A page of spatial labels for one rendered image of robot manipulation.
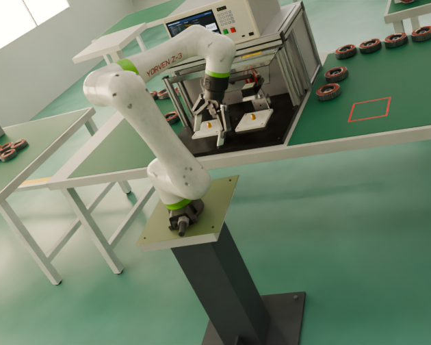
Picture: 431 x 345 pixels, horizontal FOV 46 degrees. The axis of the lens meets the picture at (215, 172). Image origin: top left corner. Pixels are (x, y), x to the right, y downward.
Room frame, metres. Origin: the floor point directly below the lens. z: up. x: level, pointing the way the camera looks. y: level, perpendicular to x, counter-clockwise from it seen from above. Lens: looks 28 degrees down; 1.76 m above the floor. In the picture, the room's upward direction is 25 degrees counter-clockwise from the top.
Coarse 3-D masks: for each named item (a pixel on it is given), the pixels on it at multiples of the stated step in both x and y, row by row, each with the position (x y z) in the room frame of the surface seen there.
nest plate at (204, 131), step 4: (212, 120) 2.41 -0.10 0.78; (216, 120) 2.39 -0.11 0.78; (204, 124) 2.42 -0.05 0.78; (212, 124) 2.37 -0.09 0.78; (216, 124) 2.35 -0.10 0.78; (200, 128) 2.39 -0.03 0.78; (204, 128) 2.37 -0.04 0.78; (208, 128) 2.35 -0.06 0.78; (212, 128) 2.32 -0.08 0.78; (216, 128) 2.30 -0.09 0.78; (196, 132) 2.36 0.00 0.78; (200, 132) 2.34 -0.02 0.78; (204, 132) 2.32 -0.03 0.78; (208, 132) 2.30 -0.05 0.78; (212, 132) 2.28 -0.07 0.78; (216, 132) 2.26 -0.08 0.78; (192, 136) 2.33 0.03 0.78; (196, 136) 2.32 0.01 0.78; (200, 136) 2.30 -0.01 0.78; (204, 136) 2.29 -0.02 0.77
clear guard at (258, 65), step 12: (276, 48) 2.17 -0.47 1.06; (240, 60) 2.23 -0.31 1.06; (252, 60) 2.16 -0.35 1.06; (264, 60) 2.09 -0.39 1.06; (240, 72) 2.09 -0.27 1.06; (252, 72) 2.05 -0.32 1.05; (264, 72) 2.01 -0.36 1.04; (228, 84) 2.10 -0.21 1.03; (240, 84) 2.06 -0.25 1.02; (252, 84) 2.02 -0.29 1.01
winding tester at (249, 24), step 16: (192, 0) 2.66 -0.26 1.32; (208, 0) 2.48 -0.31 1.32; (224, 0) 2.31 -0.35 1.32; (240, 0) 2.28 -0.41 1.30; (256, 0) 2.36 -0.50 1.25; (272, 0) 2.53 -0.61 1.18; (176, 16) 2.46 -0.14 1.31; (192, 16) 2.42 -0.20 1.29; (224, 16) 2.33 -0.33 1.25; (240, 16) 2.29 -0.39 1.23; (256, 16) 2.31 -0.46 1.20; (272, 16) 2.47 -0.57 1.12; (240, 32) 2.31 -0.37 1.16; (256, 32) 2.26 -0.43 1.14
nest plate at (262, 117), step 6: (246, 114) 2.30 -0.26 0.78; (258, 114) 2.24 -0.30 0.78; (264, 114) 2.21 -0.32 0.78; (270, 114) 2.20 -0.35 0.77; (246, 120) 2.23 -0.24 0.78; (252, 120) 2.20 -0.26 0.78; (258, 120) 2.18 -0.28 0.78; (264, 120) 2.15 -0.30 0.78; (240, 126) 2.21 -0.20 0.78; (246, 126) 2.18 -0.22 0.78; (252, 126) 2.15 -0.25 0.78; (258, 126) 2.13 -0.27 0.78; (264, 126) 2.11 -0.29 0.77
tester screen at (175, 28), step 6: (210, 12) 2.36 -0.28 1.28; (186, 18) 2.44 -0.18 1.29; (192, 18) 2.42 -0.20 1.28; (198, 18) 2.40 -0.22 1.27; (204, 18) 2.39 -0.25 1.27; (210, 18) 2.37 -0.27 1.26; (174, 24) 2.47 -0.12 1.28; (180, 24) 2.46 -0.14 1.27; (186, 24) 2.44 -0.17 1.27; (192, 24) 2.43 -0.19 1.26; (198, 24) 2.41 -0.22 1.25; (204, 24) 2.39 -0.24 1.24; (174, 30) 2.48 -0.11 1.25; (180, 30) 2.47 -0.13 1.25; (216, 30) 2.37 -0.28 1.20
